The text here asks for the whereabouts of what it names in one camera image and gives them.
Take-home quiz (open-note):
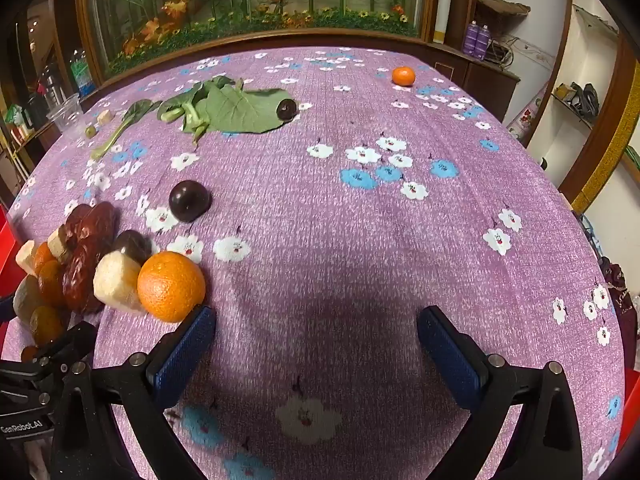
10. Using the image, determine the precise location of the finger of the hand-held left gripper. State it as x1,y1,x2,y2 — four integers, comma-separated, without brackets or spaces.
35,321,97,378

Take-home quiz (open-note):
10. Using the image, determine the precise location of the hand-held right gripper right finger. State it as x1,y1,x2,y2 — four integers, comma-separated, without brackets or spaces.
416,305,586,480

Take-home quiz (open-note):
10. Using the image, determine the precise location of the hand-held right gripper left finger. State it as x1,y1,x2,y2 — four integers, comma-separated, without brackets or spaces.
50,304,217,480

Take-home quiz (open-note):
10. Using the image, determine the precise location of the large orange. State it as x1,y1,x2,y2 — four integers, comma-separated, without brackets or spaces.
137,251,207,323

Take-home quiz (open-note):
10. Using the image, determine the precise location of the peeled sugarcane slice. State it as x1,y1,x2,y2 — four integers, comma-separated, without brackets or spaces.
15,240,39,276

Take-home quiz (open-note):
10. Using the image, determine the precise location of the red tray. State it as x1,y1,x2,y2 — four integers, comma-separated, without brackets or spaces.
0,207,17,311

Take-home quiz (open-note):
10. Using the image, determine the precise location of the red date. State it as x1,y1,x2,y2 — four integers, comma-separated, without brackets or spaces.
62,244,109,314
80,201,121,256
63,203,94,236

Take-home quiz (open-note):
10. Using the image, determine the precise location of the thick peeled sugarcane piece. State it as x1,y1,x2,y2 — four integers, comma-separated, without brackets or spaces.
93,251,146,314

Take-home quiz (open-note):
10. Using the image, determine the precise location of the purple floral tablecloth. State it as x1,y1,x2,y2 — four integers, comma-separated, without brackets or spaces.
7,47,629,480

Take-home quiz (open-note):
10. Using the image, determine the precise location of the wooden counter with bottles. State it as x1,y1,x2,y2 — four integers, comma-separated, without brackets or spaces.
0,89,101,203

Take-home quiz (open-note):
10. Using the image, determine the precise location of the clear plastic cup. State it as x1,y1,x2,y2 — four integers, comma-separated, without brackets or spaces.
46,92,84,133

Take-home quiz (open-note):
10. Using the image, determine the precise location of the small bok choy stalk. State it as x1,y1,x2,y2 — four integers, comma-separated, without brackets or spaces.
90,100,162,161

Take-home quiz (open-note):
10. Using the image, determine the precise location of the leafy bok choy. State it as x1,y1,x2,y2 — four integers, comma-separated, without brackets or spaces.
157,76,243,147

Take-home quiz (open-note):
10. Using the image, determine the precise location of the pink floral gift bag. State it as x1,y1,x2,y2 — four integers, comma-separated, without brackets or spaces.
505,85,549,147

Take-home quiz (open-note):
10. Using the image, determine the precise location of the large green leaf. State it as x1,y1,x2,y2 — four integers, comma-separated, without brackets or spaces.
204,84,295,136

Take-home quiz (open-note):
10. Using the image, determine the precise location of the dark metal thermos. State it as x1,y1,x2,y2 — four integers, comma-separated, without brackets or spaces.
40,65,64,107

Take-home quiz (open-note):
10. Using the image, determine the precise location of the gold trimmed wooden arch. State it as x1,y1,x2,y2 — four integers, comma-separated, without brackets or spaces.
554,35,640,213

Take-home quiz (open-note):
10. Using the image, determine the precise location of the wooden side cabinet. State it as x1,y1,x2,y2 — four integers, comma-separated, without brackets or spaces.
425,40,522,127

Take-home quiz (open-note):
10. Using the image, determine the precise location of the white yellow rolled poster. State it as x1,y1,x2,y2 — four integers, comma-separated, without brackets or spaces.
433,0,455,45

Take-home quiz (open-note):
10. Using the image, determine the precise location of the artificial plant display case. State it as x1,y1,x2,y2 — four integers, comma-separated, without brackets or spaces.
75,0,437,82

